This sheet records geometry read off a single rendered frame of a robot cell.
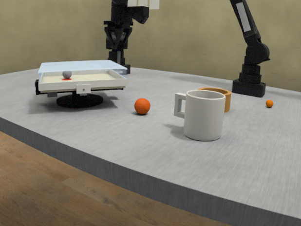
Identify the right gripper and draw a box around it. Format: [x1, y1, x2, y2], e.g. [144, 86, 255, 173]
[104, 5, 133, 49]

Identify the white mug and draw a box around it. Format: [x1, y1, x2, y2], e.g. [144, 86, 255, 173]
[174, 90, 226, 141]

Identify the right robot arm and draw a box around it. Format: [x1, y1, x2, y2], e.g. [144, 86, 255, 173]
[106, 0, 149, 68]

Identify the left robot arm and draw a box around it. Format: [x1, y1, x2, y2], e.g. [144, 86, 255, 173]
[230, 0, 270, 90]

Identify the orange ball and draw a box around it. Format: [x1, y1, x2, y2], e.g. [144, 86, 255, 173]
[134, 98, 151, 114]
[266, 100, 273, 108]

